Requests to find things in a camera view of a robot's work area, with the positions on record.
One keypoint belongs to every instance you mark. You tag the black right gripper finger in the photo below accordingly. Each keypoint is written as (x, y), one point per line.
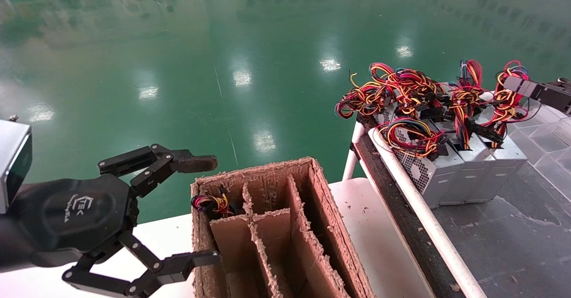
(519, 85)

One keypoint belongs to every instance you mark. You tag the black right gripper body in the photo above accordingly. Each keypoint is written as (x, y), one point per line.
(557, 96)

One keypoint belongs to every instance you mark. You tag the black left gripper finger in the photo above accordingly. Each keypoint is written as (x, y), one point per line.
(165, 164)
(178, 264)

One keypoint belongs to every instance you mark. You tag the clear plastic divider tray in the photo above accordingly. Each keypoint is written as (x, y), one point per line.
(551, 142)

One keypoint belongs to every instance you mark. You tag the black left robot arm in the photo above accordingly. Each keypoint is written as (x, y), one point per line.
(10, 246)

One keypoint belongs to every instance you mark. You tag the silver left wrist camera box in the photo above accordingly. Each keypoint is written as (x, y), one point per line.
(12, 164)

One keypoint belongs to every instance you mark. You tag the white conveyor frame leg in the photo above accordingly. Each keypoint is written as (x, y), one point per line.
(352, 155)

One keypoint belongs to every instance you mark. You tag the perforated gray power supply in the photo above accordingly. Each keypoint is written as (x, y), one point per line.
(432, 177)

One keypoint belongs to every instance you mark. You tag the brown cardboard box with dividers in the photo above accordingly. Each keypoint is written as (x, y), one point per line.
(312, 226)

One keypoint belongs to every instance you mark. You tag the black rail joint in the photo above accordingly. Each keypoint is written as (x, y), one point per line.
(564, 82)

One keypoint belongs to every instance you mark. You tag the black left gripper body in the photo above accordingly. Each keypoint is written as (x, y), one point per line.
(80, 217)

